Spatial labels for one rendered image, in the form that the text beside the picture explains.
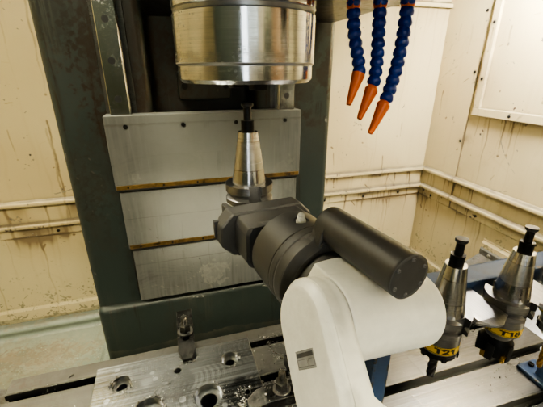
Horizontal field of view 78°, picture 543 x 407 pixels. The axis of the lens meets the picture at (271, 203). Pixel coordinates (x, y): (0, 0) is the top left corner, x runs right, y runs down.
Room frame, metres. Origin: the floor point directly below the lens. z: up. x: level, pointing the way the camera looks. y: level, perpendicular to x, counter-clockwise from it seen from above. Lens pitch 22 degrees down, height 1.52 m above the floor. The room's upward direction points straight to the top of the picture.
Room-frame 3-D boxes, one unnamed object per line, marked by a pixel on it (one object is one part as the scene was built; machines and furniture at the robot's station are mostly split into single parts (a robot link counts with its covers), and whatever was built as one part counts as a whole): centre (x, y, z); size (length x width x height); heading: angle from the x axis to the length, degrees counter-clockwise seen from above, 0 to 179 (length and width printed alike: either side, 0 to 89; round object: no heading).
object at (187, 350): (0.55, 0.18, 0.97); 0.13 x 0.03 x 0.15; 16
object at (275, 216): (0.34, -0.01, 1.33); 0.13 x 0.12 x 0.10; 115
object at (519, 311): (0.39, -0.33, 1.21); 0.06 x 0.06 x 0.03
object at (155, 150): (0.86, 0.16, 1.16); 0.48 x 0.05 x 0.51; 106
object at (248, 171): (0.43, 0.03, 1.41); 0.04 x 0.04 x 0.07
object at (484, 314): (0.37, -0.28, 1.21); 0.07 x 0.05 x 0.01; 16
